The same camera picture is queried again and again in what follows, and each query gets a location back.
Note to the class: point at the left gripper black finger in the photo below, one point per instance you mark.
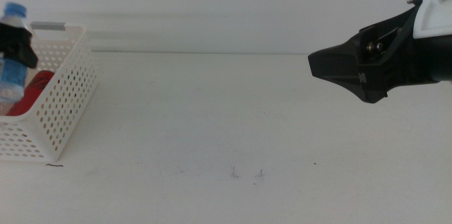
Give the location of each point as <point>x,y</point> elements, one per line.
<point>14,38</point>

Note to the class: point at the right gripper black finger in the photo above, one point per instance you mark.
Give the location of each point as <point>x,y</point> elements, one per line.
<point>339,65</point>

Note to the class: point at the clear water bottle blue label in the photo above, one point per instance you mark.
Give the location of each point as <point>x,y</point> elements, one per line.
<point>14,75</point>

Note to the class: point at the red cola can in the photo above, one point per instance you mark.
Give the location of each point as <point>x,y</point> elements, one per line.
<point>33,91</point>

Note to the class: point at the white perforated plastic basket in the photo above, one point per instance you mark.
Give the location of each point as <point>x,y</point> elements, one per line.
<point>70,86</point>

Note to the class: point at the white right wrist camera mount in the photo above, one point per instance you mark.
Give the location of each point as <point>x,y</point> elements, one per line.
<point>434,15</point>

